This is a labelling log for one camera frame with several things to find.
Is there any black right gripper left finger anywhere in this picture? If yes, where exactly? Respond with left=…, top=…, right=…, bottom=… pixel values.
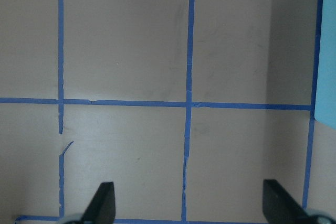
left=81, top=182, right=116, bottom=224

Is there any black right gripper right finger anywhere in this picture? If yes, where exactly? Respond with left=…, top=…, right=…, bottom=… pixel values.
left=262, top=179, right=319, bottom=224

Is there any turquoise plastic bin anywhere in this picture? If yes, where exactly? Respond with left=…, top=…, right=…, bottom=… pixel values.
left=314, top=0, right=335, bottom=129

